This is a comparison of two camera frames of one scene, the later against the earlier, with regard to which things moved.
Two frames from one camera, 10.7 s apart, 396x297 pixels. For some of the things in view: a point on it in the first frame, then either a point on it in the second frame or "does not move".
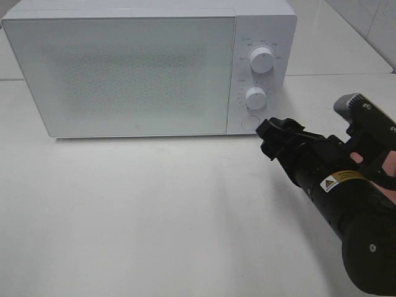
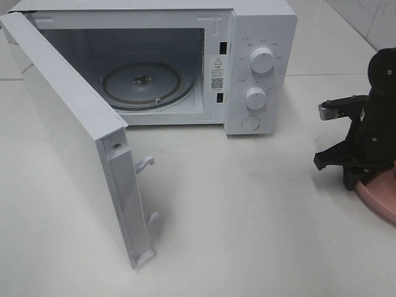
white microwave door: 126,76 -> 93,132
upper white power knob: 262,60 does not move
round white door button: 250,122 does not move
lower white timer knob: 256,98 does not move
